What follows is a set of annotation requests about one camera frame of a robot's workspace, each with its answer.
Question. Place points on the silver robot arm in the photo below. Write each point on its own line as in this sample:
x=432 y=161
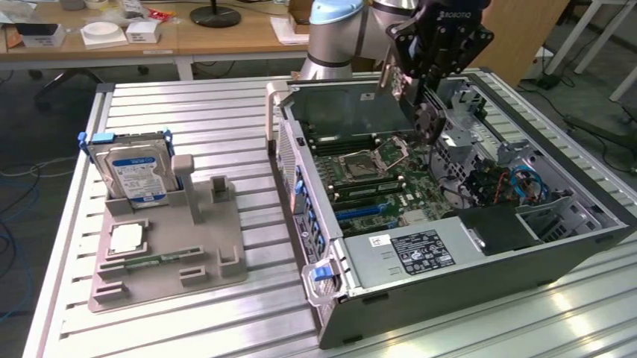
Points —
x=338 y=37

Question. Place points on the grey parts rack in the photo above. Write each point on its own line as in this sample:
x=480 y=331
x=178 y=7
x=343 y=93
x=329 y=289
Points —
x=164 y=238

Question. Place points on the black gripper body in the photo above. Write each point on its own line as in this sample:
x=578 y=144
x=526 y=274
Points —
x=453 y=13

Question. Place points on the silver CPU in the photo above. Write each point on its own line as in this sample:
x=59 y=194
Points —
x=126 y=238

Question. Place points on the CPU socket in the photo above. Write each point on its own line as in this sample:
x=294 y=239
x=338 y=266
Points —
x=358 y=166

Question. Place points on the white tape roll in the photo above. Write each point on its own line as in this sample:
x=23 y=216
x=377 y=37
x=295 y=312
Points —
x=98 y=3

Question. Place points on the white box black lid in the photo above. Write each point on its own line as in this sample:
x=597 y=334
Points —
x=40 y=35

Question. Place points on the hard disk blue carrier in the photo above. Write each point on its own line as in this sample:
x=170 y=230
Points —
x=134 y=175

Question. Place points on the blue release latch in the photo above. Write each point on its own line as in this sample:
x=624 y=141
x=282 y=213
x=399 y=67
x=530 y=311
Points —
x=319 y=272

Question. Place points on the black expansion slot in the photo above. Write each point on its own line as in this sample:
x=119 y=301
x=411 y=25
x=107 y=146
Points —
x=355 y=205

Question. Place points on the installed RAM stick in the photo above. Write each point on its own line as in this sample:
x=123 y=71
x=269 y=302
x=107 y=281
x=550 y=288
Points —
x=367 y=189

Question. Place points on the green motherboard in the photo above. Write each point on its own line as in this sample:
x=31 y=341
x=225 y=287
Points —
x=422 y=194

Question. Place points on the cardboard box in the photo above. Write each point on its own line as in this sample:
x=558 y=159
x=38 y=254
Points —
x=298 y=11

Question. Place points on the perforated metal drive cage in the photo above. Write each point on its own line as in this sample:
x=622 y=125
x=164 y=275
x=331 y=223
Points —
x=462 y=145

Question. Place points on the grey power supply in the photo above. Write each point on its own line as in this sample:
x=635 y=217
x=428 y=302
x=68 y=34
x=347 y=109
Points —
x=422 y=253

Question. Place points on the open PC case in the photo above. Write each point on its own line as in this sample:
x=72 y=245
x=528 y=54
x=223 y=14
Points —
x=448 y=291

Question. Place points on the wooden cabinet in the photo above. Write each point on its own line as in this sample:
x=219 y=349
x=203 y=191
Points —
x=522 y=37

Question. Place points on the blue slot retainer strip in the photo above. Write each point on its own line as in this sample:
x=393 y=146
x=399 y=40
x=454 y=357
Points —
x=298 y=186

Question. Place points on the metal socket cover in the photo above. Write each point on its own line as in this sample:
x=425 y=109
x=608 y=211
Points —
x=393 y=149

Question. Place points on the silver chipset heatsink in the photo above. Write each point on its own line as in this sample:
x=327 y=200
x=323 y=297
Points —
x=417 y=217

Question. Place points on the graphics card with fan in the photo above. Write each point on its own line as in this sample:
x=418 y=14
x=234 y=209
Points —
x=428 y=123

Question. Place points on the white frame table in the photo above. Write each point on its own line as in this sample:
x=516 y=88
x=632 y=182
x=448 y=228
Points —
x=572 y=37

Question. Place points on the black plastic cover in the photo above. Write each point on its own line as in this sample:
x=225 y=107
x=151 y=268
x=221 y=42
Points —
x=497 y=231

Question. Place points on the black power adaptor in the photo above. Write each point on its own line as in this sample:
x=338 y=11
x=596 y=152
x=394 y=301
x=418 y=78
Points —
x=548 y=82

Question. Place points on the small white labelled box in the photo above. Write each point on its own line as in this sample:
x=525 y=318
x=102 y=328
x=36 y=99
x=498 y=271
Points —
x=142 y=33

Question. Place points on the grey cup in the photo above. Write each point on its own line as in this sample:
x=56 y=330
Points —
x=72 y=4

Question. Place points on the black stand foot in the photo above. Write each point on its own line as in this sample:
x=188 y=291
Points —
x=606 y=130

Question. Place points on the white paper stack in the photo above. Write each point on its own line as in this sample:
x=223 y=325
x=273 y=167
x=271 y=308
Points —
x=289 y=31

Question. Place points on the black chair base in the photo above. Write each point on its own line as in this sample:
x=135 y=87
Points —
x=64 y=80

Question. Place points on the white square dish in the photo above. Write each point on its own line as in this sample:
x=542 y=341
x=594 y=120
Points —
x=104 y=35

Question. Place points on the black round lamp base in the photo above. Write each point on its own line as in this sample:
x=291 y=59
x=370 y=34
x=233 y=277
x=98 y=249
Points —
x=217 y=16

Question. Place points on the green RAM stick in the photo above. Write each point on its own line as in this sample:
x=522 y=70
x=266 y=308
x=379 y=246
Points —
x=150 y=259

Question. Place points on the metal disk bay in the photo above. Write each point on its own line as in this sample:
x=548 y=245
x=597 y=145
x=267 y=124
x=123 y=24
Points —
x=562 y=220

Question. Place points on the red packet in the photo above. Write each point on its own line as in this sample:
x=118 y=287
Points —
x=162 y=16

